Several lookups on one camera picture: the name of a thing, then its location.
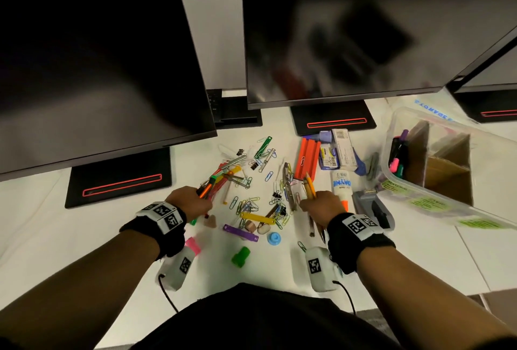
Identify person's right hand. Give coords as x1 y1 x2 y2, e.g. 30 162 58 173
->
299 190 347 230

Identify person's left hand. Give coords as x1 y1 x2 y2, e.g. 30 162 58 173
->
164 186 214 223

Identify yellow pencil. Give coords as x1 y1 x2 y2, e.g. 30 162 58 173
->
305 172 326 244
302 178 316 238

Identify white glue bottle orange cap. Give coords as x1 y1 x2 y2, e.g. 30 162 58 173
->
330 169 353 213

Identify red plastic fastener strip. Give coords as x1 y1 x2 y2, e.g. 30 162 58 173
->
208 161 229 203

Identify heap of coloured paper clips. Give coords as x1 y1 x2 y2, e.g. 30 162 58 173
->
226 137 310 254

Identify yellow marker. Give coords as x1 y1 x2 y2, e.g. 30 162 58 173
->
213 165 243 183

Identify blue staples box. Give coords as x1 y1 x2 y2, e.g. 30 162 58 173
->
318 143 341 172

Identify orange ridged board eraser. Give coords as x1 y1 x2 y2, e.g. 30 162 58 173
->
294 137 322 181

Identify purple plastic fastener strip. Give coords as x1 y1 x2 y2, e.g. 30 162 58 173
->
222 223 260 243

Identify yellow plastic fastener strip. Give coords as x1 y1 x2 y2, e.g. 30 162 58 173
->
240 211 276 227

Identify lavender glue stick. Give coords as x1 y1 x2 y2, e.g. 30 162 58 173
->
303 130 333 144

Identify clear grey fastener strip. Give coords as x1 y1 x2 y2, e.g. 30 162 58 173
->
257 148 277 173

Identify green sharpener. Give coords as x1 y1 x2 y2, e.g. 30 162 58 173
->
230 246 251 269

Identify green plastic fastener strip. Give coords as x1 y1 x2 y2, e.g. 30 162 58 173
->
253 136 274 160

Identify pile of pens and markers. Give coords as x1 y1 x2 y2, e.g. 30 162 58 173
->
387 129 410 180

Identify clear plastic storage box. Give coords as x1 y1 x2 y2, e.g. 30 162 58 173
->
378 107 517 230

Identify person's right forearm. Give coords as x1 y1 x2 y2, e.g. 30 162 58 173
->
356 245 517 340

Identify person's left forearm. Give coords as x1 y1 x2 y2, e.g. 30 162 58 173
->
0 229 162 350

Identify black left wristband with markers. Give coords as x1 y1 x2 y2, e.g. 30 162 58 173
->
119 201 188 261

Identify black wristband with markers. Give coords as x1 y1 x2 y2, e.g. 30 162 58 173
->
326 213 396 276
119 201 188 261

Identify black right wristband with markers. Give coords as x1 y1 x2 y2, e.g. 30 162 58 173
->
326 213 396 276

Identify black monitor base red stripe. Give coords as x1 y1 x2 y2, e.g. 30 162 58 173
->
64 147 173 210
453 89 517 124
290 99 377 137

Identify brown cardboard dividers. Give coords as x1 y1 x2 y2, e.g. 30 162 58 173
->
403 120 474 207

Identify clear plastic box lid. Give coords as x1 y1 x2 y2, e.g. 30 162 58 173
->
387 89 477 128

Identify black computer monitor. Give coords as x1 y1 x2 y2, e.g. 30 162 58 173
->
241 0 517 111
0 0 218 183
446 26 517 94

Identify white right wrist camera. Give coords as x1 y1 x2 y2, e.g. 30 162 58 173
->
303 247 344 294

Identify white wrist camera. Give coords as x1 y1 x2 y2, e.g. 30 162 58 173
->
155 247 197 293
303 247 344 294

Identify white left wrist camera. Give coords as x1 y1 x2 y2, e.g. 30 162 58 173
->
155 247 197 293

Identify black right camera cable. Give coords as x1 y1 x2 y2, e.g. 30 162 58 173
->
332 279 358 317

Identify black camera cable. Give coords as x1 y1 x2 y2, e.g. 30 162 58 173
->
332 279 358 317
156 274 180 314

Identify black left camera cable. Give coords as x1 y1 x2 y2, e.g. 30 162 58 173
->
156 274 180 314

